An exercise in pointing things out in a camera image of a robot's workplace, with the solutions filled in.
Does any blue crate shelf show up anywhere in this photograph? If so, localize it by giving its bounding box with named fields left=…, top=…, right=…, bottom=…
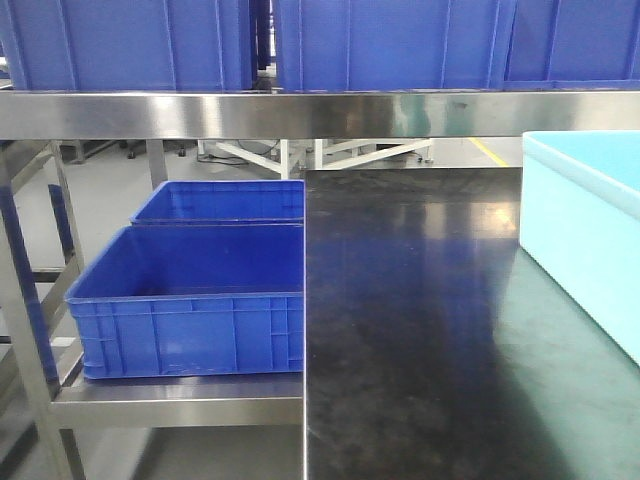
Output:
left=273, top=1, right=516, bottom=92
left=131, top=180, right=305, bottom=225
left=1, top=1, right=254, bottom=92
left=66, top=225, right=305, bottom=380
left=504, top=0, right=639, bottom=91

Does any white metal frame background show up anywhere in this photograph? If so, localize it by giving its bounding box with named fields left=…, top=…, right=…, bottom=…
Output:
left=197, top=138, right=433, bottom=180

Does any blue crate near lower shelf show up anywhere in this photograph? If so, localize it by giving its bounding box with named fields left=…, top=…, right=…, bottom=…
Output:
left=66, top=225, right=305, bottom=380

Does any blue crate upper shelf left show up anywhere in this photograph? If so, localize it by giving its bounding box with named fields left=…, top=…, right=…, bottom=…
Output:
left=1, top=1, right=254, bottom=92

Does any blue crate upper shelf right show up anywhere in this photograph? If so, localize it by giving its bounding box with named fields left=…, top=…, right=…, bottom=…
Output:
left=504, top=0, right=639, bottom=91

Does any blue crate upper shelf middle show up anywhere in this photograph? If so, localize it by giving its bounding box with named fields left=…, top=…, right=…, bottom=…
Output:
left=273, top=1, right=516, bottom=92

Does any stainless steel workbench frame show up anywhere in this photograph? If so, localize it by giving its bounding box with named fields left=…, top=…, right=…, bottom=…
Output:
left=1, top=90, right=639, bottom=479

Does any blue crate far lower shelf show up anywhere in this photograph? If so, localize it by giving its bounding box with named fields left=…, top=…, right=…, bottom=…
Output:
left=131, top=180, right=305, bottom=225

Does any light blue foam box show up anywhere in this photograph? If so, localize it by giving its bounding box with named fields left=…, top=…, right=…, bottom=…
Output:
left=519, top=130, right=639, bottom=361

